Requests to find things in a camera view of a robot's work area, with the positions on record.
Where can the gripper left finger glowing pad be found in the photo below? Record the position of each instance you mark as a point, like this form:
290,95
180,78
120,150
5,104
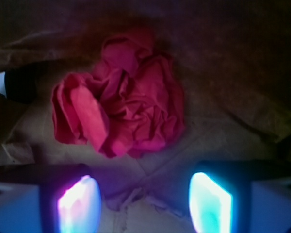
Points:
36,198

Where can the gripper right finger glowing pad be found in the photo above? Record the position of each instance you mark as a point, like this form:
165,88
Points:
250,196

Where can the red paper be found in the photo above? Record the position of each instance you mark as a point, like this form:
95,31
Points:
130,103

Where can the brown paper bag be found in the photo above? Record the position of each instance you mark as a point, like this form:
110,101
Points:
231,57

